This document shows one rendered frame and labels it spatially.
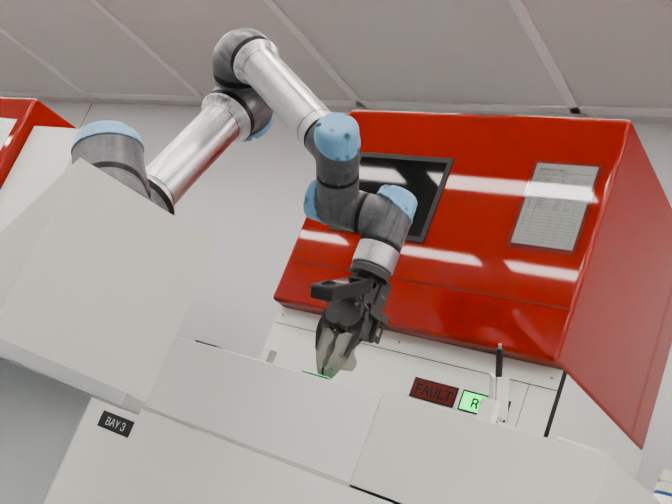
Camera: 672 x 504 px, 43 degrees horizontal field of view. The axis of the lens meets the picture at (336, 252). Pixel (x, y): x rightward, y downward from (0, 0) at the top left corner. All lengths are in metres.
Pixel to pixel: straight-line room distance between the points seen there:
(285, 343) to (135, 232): 1.04
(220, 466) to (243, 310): 3.07
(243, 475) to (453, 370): 0.74
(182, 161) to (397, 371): 0.77
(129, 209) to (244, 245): 3.41
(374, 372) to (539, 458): 0.96
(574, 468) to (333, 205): 0.62
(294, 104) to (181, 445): 0.62
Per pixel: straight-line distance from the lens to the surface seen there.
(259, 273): 4.53
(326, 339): 1.45
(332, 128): 1.42
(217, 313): 4.60
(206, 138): 1.67
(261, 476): 1.39
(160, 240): 1.32
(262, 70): 1.61
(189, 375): 1.56
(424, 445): 1.26
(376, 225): 1.48
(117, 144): 1.43
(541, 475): 1.18
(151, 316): 1.33
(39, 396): 1.25
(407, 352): 2.07
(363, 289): 1.45
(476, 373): 1.97
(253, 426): 1.43
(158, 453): 1.55
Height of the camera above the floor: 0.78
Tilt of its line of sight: 16 degrees up
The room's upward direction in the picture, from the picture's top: 22 degrees clockwise
